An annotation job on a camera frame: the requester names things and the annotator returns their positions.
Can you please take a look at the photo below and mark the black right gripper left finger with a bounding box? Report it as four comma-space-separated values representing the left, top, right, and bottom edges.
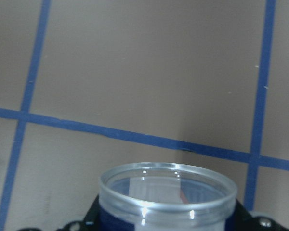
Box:
16, 194, 101, 231

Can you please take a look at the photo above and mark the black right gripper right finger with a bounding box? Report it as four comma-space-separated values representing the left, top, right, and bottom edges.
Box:
235, 200, 289, 231

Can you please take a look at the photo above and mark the clear tennis ball can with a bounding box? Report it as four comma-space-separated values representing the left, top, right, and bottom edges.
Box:
99, 162, 237, 231

